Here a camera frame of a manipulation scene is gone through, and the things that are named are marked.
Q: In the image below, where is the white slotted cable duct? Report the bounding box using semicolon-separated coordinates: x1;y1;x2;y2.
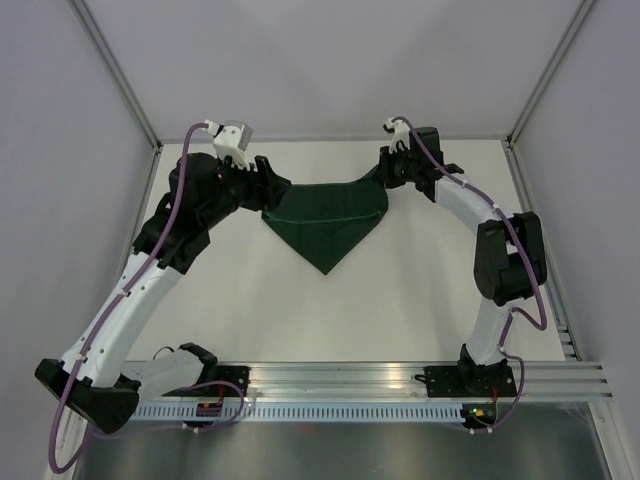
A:
133;401;463;423

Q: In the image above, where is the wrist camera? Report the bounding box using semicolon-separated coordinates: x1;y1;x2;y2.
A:
383;118;411;154
205;120;253;170

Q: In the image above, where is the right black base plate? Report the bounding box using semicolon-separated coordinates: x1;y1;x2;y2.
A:
414;364;517;399

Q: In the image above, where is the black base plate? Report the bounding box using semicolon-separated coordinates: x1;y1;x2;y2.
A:
188;365;250;398
414;364;517;399

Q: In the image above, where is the aluminium rail beam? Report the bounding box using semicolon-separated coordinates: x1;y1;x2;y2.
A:
239;361;613;402

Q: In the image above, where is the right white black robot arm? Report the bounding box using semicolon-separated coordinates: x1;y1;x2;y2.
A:
376;117;548;396

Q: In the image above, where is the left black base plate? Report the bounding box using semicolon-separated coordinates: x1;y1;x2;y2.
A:
188;365;250;398

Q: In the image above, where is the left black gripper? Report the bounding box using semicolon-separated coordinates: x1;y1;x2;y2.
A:
201;152;292;228

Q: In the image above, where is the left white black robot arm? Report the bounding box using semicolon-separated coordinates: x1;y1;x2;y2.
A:
35;153;291;434

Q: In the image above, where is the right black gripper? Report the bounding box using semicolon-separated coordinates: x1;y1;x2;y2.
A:
371;143;420;189

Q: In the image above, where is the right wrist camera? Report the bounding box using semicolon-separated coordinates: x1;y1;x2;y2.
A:
383;118;411;154

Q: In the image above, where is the right aluminium frame post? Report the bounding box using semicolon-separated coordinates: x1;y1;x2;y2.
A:
505;0;599;148

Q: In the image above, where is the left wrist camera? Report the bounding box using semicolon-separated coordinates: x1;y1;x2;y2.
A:
205;120;253;170

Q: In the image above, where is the dark green cloth napkin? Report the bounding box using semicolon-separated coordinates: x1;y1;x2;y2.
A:
262;175;389;275

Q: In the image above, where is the aluminium frame post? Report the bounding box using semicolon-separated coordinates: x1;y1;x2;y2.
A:
67;0;162;152
505;0;599;148

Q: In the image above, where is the left aluminium frame post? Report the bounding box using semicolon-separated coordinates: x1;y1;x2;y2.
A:
67;0;162;152

